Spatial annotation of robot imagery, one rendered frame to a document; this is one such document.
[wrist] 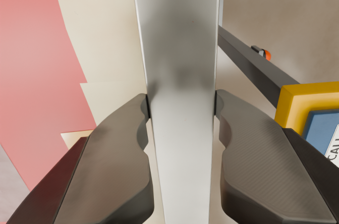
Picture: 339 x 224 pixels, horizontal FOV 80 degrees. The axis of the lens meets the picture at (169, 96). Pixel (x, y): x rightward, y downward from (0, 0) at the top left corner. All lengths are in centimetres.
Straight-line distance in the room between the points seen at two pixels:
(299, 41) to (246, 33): 32
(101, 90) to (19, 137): 9
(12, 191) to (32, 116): 11
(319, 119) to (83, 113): 23
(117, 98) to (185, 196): 9
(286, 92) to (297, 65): 120
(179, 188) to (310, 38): 134
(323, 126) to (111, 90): 22
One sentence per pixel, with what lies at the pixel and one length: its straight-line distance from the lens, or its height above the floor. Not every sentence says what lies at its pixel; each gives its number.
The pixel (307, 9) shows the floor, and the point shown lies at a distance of 138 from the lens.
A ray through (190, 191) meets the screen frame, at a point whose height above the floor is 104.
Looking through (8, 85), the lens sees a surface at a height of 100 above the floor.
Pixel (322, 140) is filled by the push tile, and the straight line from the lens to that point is 29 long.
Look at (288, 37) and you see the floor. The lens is 137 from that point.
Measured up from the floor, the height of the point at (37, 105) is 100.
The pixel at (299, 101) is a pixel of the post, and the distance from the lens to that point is 26.
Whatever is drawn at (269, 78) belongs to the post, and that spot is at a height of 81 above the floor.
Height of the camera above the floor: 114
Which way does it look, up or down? 61 degrees down
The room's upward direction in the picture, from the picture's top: 176 degrees clockwise
